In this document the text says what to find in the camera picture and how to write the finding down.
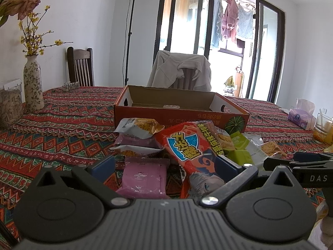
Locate green white snack packet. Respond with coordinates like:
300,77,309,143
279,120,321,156
225,131,268,168

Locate red cartoon snack bag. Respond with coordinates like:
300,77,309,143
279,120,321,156
155,120,225,199

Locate pink snack packet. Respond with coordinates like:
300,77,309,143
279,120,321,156
116,157,169,199

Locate white orange cracker packet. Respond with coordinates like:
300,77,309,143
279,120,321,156
115,118,165,139

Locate glass cup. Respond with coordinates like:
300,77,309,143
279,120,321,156
313,113,332,145

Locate purple snack packet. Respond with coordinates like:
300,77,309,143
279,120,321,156
115,133,161,149

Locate patterned red tablecloth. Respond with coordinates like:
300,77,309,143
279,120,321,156
1,86,324,237

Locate purple tissue pack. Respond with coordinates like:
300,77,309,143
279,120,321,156
288,98,316,130

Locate orange cardboard box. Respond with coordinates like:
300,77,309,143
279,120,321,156
113,85,250,134

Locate floral ceramic vase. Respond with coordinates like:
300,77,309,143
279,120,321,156
23,55,44,113

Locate clear jar of seeds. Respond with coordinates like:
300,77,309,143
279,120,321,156
0,79,23,129

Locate dark wooden chair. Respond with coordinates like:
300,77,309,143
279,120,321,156
67,47,95,86

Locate chair with beige jacket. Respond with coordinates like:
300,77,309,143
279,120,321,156
147,50,211,92

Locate black framed sliding door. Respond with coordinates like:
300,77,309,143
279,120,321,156
154,0,286,102

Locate hanging blue garment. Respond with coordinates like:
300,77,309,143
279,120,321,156
211,0,224,49

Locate yellow flower branches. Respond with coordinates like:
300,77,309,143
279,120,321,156
19,5,72,58

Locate hanging grey blue shirt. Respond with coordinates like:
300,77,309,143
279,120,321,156
236,4,253,41

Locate hanging pink shirt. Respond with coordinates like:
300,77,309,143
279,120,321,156
221,0,239,43

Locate studio light on stand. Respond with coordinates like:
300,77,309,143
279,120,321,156
122,0,135,86

